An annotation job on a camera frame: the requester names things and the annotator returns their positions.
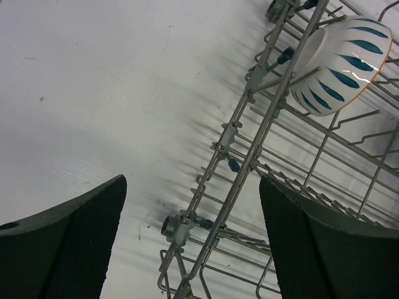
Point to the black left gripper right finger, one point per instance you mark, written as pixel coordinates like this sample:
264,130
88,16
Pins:
321,253

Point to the grey wire dish rack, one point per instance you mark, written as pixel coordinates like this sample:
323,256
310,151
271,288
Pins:
347,161

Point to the white bowl teal stripes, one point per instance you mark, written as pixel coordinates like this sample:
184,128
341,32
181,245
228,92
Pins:
338,62

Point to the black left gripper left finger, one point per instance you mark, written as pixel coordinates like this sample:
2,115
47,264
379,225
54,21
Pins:
64,251

